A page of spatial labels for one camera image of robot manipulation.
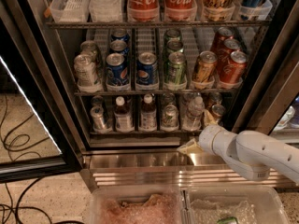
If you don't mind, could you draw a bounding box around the empty clear plastic tray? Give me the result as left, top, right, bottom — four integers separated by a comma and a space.
50, 0, 90, 22

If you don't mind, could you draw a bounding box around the red Coca-Cola bottle right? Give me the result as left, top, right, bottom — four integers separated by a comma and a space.
164, 0, 196, 21

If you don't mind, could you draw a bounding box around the gold can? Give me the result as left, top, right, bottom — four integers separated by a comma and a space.
192, 51, 218, 89

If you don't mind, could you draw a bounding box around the green white can bottom rear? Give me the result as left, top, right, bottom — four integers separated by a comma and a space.
161, 93, 177, 107

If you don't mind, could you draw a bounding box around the brown tea bottle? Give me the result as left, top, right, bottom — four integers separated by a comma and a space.
114, 96, 134, 133
139, 94, 157, 132

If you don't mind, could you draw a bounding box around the blue Pepsi can middle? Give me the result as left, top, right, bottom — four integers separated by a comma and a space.
109, 40, 129, 57

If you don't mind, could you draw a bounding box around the brown tea bottle left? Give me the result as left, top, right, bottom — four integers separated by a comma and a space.
114, 96, 134, 133

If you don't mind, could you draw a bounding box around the red can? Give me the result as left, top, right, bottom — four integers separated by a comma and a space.
220, 51, 248, 84
216, 38, 241, 74
210, 27, 234, 52

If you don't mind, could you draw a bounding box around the blue Pepsi can centre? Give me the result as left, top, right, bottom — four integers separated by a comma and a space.
136, 52, 159, 90

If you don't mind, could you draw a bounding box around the fridge door right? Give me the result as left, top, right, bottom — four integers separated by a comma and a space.
232, 0, 299, 134

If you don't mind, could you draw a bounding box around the green can in bin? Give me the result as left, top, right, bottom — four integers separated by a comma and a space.
217, 217, 238, 224

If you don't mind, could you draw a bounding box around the red can front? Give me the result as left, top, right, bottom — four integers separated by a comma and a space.
220, 51, 248, 84

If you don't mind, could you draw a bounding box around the clear bin right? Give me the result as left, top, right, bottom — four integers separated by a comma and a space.
185, 185, 291, 224

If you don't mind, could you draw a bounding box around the silver can rear left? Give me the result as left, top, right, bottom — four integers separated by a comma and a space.
80, 40, 102, 65

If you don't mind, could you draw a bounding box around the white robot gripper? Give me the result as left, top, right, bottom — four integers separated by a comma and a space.
177, 109, 237, 160

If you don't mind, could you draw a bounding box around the gold label bottle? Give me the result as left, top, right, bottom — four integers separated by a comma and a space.
202, 0, 233, 21

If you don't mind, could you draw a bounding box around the bronze can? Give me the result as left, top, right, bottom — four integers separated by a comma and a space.
210, 104, 226, 123
206, 92, 222, 109

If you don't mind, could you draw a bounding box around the glass fridge door left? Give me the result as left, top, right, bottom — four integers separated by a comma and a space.
0, 4, 81, 183

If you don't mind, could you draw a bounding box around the blue pepsi can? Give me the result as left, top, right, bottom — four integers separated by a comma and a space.
109, 40, 129, 57
136, 52, 159, 90
110, 29, 130, 43
106, 53, 129, 91

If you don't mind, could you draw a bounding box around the blue Pepsi can rear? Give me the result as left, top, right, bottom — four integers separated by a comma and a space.
110, 29, 130, 43

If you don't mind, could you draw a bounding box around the slim silver can rear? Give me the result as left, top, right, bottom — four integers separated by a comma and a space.
91, 95, 105, 107

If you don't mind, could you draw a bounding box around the green white can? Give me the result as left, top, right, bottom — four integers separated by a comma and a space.
162, 105, 178, 131
161, 93, 177, 107

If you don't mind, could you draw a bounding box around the red can rear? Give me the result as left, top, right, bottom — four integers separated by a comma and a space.
210, 27, 234, 52

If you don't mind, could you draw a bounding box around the red Coca-Cola bottle left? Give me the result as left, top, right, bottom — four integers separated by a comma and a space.
128, 0, 158, 21

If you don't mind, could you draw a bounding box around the green can front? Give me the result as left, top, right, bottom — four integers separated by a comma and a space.
164, 51, 187, 91

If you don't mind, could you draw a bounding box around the bronze can bottom front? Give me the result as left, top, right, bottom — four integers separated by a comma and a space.
210, 104, 226, 123

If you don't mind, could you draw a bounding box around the clear bin left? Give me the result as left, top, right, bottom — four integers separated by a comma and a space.
88, 185, 186, 224

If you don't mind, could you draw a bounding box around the bronze can bottom rear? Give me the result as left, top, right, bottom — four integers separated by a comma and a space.
206, 92, 222, 109

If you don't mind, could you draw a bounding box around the red can middle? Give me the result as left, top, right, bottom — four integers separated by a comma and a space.
216, 38, 241, 74

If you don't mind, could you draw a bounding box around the red coca-cola bottle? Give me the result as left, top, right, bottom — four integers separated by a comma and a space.
164, 0, 196, 21
128, 0, 158, 21

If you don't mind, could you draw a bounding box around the slim silver can front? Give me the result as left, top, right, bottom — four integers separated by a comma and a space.
90, 105, 108, 131

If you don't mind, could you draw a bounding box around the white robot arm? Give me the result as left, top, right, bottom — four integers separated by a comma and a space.
178, 124, 299, 184

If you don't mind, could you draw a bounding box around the green can middle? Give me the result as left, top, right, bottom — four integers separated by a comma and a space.
164, 40, 184, 56

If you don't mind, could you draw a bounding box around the clear bin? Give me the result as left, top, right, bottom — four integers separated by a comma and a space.
88, 185, 186, 224
185, 185, 291, 224

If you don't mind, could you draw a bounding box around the stainless steel fridge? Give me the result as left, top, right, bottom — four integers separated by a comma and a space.
8, 0, 299, 193

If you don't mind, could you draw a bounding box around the brown tea bottle right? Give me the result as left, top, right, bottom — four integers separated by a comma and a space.
139, 94, 157, 132

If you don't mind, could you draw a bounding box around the silver can front left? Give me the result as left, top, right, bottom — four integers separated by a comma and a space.
74, 54, 102, 93

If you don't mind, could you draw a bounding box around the clear water bottle front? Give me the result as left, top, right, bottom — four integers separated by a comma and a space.
182, 96, 205, 132

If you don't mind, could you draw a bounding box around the clear water bottle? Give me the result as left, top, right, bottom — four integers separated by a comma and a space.
179, 92, 200, 117
182, 96, 205, 132

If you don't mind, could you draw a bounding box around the clear water bottle rear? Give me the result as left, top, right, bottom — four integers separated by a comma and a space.
179, 92, 200, 117

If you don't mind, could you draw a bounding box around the black floor cable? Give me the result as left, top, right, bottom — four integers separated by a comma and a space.
0, 95, 85, 224

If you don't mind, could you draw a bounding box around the blue Pepsi can front left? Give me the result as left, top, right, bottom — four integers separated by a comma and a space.
106, 53, 129, 91

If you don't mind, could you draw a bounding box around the slim silver can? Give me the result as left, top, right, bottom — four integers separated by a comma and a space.
90, 105, 108, 131
91, 95, 105, 107

